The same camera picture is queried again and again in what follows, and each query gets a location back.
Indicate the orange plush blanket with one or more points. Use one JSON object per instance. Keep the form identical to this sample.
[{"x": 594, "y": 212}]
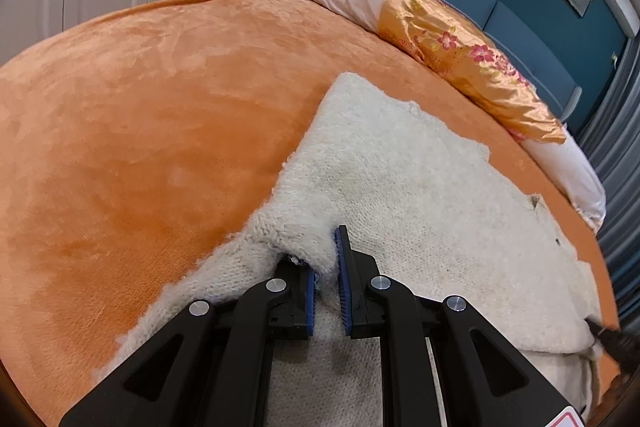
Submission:
[{"x": 125, "y": 132}]

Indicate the grey curtain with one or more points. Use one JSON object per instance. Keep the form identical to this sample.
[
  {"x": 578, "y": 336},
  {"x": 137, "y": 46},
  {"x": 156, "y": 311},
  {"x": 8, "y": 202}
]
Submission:
[{"x": 617, "y": 187}]

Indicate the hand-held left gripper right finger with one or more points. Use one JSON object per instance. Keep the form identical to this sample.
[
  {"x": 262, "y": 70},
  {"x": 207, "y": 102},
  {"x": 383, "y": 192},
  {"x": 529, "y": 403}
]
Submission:
[{"x": 344, "y": 287}]

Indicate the white knitted sweater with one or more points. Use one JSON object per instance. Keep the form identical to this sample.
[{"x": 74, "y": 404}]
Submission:
[{"x": 400, "y": 187}]

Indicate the orange floral satin quilt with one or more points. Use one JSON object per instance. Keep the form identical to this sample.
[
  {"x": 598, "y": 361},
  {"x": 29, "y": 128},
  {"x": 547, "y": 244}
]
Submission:
[{"x": 440, "y": 32}]

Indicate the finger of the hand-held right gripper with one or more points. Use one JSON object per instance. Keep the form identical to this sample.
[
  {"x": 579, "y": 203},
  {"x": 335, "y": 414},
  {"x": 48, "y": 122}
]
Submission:
[{"x": 612, "y": 339}]

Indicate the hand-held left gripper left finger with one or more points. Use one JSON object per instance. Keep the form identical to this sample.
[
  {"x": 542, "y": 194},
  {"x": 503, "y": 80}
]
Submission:
[{"x": 310, "y": 307}]

